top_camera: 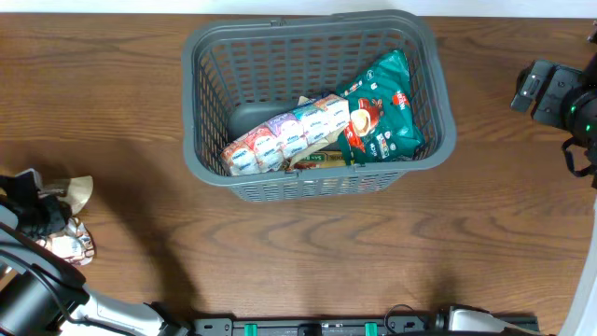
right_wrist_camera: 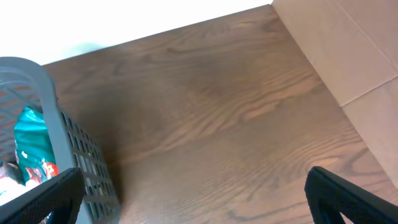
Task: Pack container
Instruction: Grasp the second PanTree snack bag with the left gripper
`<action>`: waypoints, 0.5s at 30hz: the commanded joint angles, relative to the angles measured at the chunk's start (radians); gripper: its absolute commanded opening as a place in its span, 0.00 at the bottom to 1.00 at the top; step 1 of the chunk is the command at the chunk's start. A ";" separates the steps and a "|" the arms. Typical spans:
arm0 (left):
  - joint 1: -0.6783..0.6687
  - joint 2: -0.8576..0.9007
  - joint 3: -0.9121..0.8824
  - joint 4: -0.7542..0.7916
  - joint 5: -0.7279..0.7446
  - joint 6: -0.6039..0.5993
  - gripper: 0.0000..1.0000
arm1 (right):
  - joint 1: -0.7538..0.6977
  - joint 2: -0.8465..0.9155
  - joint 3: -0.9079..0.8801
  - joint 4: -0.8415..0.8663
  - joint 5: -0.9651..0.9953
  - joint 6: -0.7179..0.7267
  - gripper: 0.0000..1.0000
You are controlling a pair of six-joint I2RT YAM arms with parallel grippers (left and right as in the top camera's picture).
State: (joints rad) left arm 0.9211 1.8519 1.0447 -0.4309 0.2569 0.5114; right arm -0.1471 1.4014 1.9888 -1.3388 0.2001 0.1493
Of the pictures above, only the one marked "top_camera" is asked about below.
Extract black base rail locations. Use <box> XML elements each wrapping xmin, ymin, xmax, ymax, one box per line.
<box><xmin>190</xmin><ymin>315</ymin><xmax>541</xmax><ymax>336</ymax></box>

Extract San Remo spaghetti packet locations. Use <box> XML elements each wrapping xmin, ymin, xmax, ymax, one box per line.
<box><xmin>293</xmin><ymin>150</ymin><xmax>346</xmax><ymax>170</ymax></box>

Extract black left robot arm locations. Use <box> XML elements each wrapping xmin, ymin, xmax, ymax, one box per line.
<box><xmin>1</xmin><ymin>169</ymin><xmax>192</xmax><ymax>335</ymax></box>

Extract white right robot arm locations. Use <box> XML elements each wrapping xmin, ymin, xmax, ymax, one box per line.
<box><xmin>431</xmin><ymin>58</ymin><xmax>596</xmax><ymax>336</ymax></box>

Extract colourful tissue pack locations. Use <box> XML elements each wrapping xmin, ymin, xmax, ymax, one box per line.
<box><xmin>218</xmin><ymin>92</ymin><xmax>352</xmax><ymax>177</ymax></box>

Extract grey plastic basket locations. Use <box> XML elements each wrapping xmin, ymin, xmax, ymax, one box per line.
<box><xmin>182</xmin><ymin>9</ymin><xmax>457</xmax><ymax>202</ymax></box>

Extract beige snack bag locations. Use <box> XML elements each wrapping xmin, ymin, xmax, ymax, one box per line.
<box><xmin>36</xmin><ymin>175</ymin><xmax>96</xmax><ymax>266</ymax></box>
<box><xmin>289</xmin><ymin>94</ymin><xmax>351</xmax><ymax>168</ymax></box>

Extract green Nescafe coffee bag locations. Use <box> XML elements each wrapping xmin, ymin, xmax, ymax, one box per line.
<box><xmin>336</xmin><ymin>49</ymin><xmax>425</xmax><ymax>165</ymax></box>

